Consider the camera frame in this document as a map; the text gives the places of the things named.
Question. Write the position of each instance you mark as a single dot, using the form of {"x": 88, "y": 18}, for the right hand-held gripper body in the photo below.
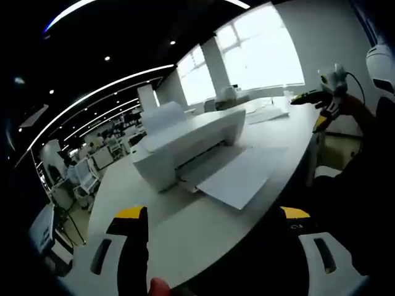
{"x": 334, "y": 80}

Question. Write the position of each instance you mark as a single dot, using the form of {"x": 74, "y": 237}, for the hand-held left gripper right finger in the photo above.
{"x": 308, "y": 262}

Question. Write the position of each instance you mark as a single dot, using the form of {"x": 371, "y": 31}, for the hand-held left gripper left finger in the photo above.
{"x": 108, "y": 277}

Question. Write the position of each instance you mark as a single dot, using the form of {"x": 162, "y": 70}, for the white paper sheet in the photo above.
{"x": 243, "y": 175}

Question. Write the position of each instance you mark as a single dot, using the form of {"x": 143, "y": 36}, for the small white background printer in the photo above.
{"x": 229, "y": 94}

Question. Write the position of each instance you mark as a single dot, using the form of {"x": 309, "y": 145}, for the person's right hand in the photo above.
{"x": 355, "y": 106}

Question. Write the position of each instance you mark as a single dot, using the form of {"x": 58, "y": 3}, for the person's left hand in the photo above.
{"x": 159, "y": 288}

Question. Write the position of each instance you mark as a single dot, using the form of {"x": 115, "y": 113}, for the loose white papers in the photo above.
{"x": 267, "y": 115}

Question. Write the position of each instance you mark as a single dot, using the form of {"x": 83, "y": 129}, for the white worn device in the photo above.
{"x": 381, "y": 68}

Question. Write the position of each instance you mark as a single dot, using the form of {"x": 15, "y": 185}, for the large bright window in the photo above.
{"x": 259, "y": 49}

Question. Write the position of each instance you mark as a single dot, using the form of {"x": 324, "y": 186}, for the white equipment cart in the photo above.
{"x": 55, "y": 228}

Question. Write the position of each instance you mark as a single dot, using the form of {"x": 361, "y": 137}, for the narrow bright window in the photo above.
{"x": 194, "y": 77}

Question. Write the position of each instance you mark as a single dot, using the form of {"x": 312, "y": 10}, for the white pillar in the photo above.
{"x": 147, "y": 98}

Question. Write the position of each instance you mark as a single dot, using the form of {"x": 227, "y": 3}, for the long ceiling light strip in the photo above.
{"x": 92, "y": 95}

